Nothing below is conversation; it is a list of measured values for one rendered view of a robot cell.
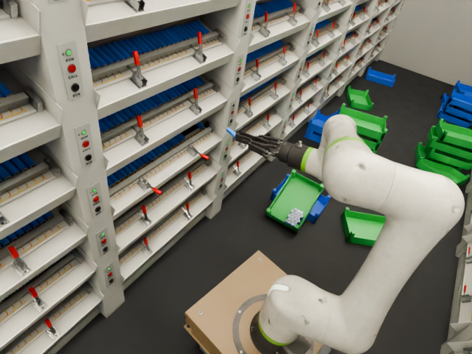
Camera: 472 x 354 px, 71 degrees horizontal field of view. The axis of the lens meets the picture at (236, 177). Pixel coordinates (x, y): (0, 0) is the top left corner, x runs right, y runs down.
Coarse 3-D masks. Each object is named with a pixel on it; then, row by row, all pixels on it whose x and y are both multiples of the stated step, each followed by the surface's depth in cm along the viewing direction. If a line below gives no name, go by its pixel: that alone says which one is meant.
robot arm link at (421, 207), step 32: (416, 192) 64; (448, 192) 63; (384, 224) 74; (416, 224) 66; (448, 224) 64; (384, 256) 73; (416, 256) 69; (352, 288) 81; (384, 288) 75; (352, 320) 81; (352, 352) 83
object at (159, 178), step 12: (204, 120) 147; (192, 132) 141; (216, 132) 146; (180, 144) 134; (204, 144) 140; (216, 144) 146; (168, 168) 125; (180, 168) 128; (156, 180) 120; (168, 180) 126; (132, 192) 113; (144, 192) 115; (120, 204) 109; (132, 204) 113
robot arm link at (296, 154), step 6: (294, 144) 118; (300, 144) 116; (294, 150) 116; (300, 150) 116; (288, 156) 117; (294, 156) 116; (300, 156) 115; (288, 162) 118; (294, 162) 116; (300, 162) 115; (294, 168) 119; (300, 168) 117
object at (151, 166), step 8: (208, 128) 143; (200, 136) 138; (184, 144) 132; (168, 152) 126; (176, 152) 129; (160, 160) 123; (144, 168) 118; (152, 168) 120; (136, 176) 115; (120, 184) 110; (128, 184) 112; (112, 192) 107
